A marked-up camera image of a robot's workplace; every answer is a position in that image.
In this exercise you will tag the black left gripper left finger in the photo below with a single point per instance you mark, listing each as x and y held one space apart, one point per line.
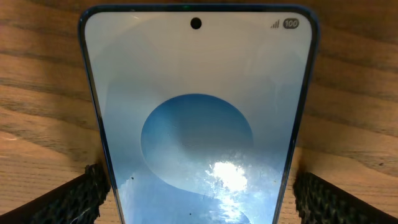
76 202

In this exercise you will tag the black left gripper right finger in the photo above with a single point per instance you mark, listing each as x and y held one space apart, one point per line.
320 202

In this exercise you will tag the blue Samsung Galaxy smartphone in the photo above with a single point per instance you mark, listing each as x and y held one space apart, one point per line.
198 105

